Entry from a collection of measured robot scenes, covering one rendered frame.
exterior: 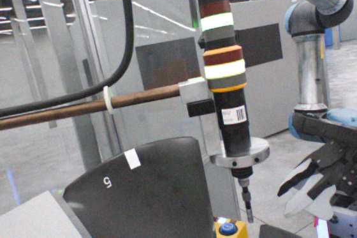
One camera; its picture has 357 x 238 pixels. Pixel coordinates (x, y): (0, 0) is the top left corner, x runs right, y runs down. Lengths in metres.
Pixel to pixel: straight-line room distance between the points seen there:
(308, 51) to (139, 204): 0.93
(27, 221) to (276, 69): 4.52
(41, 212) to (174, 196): 0.30
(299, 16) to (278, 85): 3.75
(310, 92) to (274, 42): 3.69
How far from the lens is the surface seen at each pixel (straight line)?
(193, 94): 0.32
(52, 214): 0.67
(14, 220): 0.66
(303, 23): 1.23
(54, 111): 0.36
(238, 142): 0.34
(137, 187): 0.47
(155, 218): 0.46
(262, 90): 4.71
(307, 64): 1.23
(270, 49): 4.83
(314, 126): 0.52
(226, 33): 0.32
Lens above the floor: 1.59
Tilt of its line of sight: 10 degrees down
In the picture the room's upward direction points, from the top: 11 degrees counter-clockwise
